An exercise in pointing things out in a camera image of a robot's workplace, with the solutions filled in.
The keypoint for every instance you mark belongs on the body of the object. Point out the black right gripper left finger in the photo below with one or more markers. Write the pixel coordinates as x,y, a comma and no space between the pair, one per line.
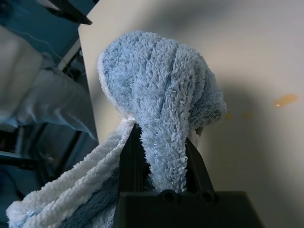
131,166

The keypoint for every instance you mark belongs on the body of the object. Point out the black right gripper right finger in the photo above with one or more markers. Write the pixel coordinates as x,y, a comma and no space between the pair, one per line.
198,173

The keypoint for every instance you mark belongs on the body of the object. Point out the light blue fluffy rag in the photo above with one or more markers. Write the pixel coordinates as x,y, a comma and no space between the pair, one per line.
154,83

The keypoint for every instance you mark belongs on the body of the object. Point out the light grey trouser leg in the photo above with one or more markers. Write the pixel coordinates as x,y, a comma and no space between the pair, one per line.
54,102

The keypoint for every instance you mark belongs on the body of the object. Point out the medium yellow liquid spill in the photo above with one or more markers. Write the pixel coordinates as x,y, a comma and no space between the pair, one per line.
285,99

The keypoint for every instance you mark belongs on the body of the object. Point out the black table foot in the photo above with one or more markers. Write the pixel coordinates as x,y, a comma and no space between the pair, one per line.
71,13

